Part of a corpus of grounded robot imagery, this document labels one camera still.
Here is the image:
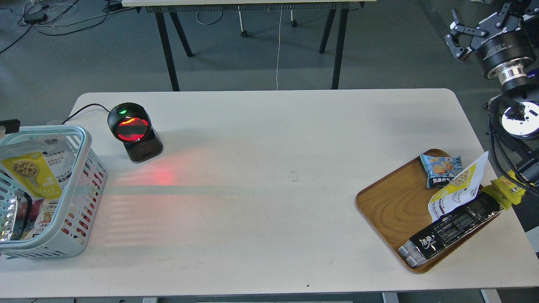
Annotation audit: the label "black scanner cable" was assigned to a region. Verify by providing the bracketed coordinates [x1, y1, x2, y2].
[62, 104, 110, 125]

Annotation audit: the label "black barcode scanner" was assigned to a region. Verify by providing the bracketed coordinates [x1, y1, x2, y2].
[107, 102, 163, 163]

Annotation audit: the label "black power adapter on floor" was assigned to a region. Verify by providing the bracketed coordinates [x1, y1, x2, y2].
[23, 11, 48, 25]

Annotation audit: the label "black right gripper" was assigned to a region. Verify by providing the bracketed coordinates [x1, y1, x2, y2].
[445, 0, 539, 93]

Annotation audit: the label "light blue plastic basket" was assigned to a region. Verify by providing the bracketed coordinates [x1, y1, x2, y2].
[1, 125, 107, 259]

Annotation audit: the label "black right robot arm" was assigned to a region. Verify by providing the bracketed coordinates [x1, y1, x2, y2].
[445, 0, 539, 196]

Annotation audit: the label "black snack package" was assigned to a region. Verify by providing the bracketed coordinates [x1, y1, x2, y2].
[397, 192, 503, 267]

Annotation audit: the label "black leg background table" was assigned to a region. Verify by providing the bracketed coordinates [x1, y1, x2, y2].
[121, 0, 365, 92]

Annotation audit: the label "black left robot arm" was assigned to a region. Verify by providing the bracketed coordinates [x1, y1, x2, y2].
[0, 119, 21, 136]

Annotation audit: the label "wooden tray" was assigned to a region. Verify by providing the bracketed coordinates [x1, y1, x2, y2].
[356, 157, 499, 274]

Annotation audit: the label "snack packets in basket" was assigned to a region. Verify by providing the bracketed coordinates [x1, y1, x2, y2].
[0, 191, 59, 242]

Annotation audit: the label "white hanging cable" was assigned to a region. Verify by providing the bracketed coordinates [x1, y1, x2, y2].
[276, 8, 283, 90]

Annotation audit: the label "yellow white snack pouch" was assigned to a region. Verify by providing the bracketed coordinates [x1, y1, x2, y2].
[1, 135, 75, 200]
[427, 151, 489, 222]

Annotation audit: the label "blue snack packet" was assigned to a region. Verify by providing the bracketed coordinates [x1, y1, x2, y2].
[419, 154, 463, 189]

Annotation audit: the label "yellow cartoon snack packet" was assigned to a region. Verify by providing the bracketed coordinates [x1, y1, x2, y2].
[482, 176, 526, 210]

